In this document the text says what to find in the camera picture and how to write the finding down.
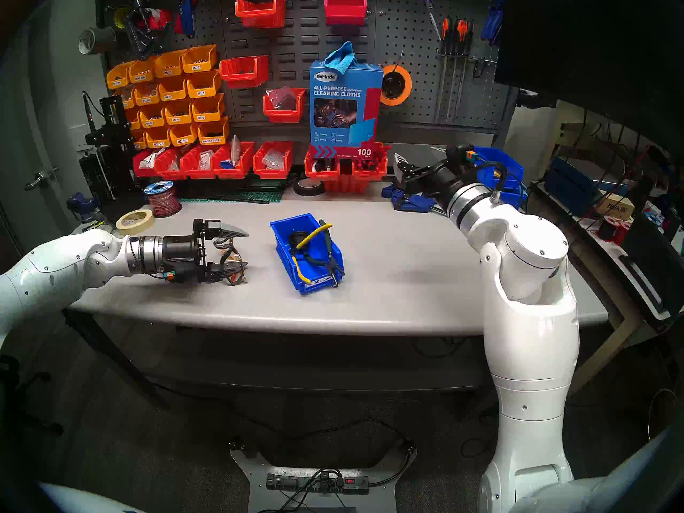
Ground orange black screwdriver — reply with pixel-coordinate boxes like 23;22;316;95
434;16;454;122
454;20;475;123
448;19;467;123

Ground orange bin labelled M3-6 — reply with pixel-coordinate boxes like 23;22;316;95
191;94;226;122

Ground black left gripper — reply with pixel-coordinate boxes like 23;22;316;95
160;218;251;286

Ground red wire spool blue label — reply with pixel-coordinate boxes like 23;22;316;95
144;181;182;219

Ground red white tape roll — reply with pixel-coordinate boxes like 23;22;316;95
136;9;174;32

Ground silver door handle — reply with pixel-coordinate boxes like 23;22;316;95
24;167;59;192

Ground orange bin labelled M4-0.7 HEX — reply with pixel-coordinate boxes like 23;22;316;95
197;116;230;145

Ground black floor power cable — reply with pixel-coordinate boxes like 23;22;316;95
144;381;417;488

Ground blue cleaning cloths box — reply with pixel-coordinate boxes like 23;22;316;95
309;60;384;159

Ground red louvre bin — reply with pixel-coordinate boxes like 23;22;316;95
235;0;286;29
262;88;307;123
219;55;270;89

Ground yellow handled pliers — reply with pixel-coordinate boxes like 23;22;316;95
289;222;333;284

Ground crimson parts bin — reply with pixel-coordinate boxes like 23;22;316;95
135;150;161;177

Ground blue spring clamps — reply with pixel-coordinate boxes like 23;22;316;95
480;0;506;46

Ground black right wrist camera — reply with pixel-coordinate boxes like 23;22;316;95
446;143;480;169

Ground silver duct tape roll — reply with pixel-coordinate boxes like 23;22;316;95
77;27;117;56

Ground dark green handled pliers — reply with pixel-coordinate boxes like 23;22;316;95
305;218;343;288

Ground orange bin labelled M3X8 BAD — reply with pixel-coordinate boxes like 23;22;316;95
128;58;160;84

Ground blue microfibre cloth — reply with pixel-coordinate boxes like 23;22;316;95
323;41;357;74

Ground dark grey tool panel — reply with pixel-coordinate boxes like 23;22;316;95
99;0;519;144

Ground orange tape roll on pegboard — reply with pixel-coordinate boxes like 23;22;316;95
380;64;413;107

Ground black soldering iron pen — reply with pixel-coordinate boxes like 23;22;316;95
82;91;105;133

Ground orange bin labelled M3X6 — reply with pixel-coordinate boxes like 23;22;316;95
181;44;218;73

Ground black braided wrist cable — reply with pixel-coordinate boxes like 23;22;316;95
470;160;508;203

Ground red stackable parts bin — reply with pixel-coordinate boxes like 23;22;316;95
154;146;188;180
305;146;343;181
253;142;294;180
211;142;255;180
350;142;391;181
180;145;217;180

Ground clear safety glasses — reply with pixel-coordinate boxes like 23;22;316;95
213;234;250;286

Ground orange bin labelled M4-6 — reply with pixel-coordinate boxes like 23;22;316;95
158;76;190;102

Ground blue bench vise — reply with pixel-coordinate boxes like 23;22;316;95
67;192;99;220

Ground beige masking tape roll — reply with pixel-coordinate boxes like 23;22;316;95
116;208;156;236

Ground orange bin labelled M3X5X4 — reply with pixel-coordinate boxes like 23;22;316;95
106;62;135;89

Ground black monitor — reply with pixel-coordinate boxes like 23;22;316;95
494;0;684;154

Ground orange bin labelled M2.5-5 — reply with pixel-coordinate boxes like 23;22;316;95
168;123;199;146

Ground orange bin labelled M3-8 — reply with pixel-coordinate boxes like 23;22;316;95
164;99;195;125

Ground dark grey C-clamp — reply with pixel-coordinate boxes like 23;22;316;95
147;28;174;56
124;0;161;58

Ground black flat device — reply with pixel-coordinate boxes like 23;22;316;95
620;218;684;317

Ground blue bar clamp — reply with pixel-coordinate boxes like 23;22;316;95
390;189;447;214

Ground white robot torso shell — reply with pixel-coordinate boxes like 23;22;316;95
32;480;147;513

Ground black metal press stand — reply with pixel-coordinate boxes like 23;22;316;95
84;94;135;197

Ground dark blue case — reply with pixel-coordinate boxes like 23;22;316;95
545;157;602;216

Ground orange bin labelled M3-4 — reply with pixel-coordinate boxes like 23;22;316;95
186;69;221;98

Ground crimson louvre bin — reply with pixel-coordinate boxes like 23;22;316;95
324;0;368;26

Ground green cutting mat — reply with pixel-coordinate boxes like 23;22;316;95
176;189;285;204

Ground black power strip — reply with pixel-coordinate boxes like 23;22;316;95
266;472;370;495

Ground stack of red bins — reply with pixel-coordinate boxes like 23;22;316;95
323;173;375;193

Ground black bit holder tower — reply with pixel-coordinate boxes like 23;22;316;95
99;151;126;197

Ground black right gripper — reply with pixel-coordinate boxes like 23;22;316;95
394;152;456;196

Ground blue labelled storage bin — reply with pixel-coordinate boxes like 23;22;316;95
269;213;345;296

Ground small cardboard box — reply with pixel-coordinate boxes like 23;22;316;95
593;193;636;221

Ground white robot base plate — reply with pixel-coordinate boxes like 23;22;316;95
229;437;418;513

